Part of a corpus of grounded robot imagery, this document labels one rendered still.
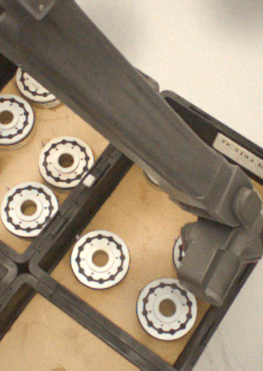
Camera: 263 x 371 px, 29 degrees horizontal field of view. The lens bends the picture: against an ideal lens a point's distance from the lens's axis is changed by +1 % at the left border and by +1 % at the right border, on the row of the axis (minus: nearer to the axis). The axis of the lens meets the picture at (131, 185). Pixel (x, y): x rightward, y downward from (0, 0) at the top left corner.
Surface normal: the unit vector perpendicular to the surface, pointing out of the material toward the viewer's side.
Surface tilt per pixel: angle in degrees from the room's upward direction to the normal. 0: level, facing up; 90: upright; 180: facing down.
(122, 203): 0
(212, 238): 35
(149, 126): 56
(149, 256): 0
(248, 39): 0
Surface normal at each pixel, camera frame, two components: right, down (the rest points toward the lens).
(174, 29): 0.03, -0.30
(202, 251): -0.50, -0.46
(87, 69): 0.70, 0.27
